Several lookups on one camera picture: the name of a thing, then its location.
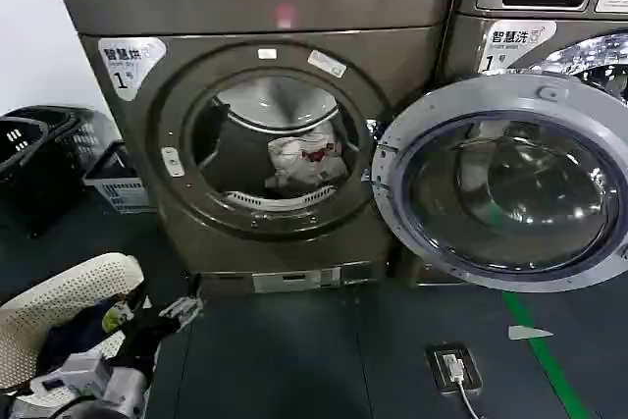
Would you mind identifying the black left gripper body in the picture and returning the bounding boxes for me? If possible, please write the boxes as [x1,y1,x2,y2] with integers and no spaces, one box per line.
[108,307,182,369]

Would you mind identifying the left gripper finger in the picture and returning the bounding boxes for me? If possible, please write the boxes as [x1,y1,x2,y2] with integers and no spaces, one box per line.
[159,295,203,318]
[172,311,201,333]

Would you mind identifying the yellow-green cloth item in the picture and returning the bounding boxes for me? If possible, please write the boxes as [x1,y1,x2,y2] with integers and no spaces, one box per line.
[100,300,136,335]

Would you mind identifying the dark blue garment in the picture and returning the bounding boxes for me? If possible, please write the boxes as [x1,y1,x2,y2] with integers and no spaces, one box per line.
[34,298,130,367]

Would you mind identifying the cream perforated laundry basket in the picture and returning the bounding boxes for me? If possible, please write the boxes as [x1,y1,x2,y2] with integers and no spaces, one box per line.
[0,251,146,393]

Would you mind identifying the grey slotted plastic basket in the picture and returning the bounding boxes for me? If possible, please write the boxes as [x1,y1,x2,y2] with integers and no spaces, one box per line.
[81,140,151,215]

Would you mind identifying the white clothes with red print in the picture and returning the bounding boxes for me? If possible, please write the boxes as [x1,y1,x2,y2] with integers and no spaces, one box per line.
[266,125,350,190]

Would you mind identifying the black plastic laundry basket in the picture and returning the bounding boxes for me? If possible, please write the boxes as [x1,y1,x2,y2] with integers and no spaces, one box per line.
[0,116,84,239]
[18,104,125,180]

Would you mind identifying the grey front-loading dryer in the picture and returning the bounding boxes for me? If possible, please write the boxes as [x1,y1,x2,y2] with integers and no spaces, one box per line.
[45,0,462,298]

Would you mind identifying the metal floor socket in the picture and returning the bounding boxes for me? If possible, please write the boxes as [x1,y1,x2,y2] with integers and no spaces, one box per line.
[424,340,485,396]

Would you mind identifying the white arrow floor sticker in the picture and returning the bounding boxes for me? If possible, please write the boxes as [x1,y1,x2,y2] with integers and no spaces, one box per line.
[507,324,553,342]

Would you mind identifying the round glass dryer door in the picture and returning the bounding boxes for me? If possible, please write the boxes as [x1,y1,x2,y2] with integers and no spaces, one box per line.
[370,73,628,293]

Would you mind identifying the green floor tape strip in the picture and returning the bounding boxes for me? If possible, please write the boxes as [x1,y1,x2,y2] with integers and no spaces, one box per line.
[499,289,591,419]

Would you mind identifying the grey washing machine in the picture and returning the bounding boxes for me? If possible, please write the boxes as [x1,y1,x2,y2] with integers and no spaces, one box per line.
[392,10,628,288]

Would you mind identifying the white plug with cable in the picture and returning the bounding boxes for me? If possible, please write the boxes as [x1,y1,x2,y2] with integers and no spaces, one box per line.
[443,351,493,419]

